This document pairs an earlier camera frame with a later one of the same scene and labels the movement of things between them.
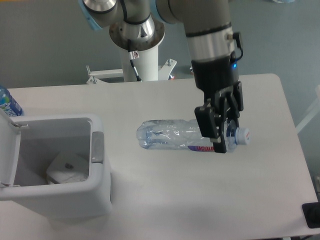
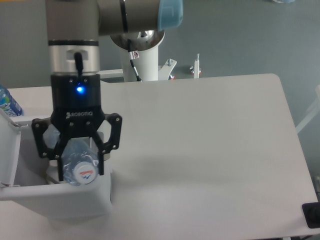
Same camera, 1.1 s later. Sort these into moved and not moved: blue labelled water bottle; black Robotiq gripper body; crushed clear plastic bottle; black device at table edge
Moved: crushed clear plastic bottle; black Robotiq gripper body
Not moved: blue labelled water bottle; black device at table edge
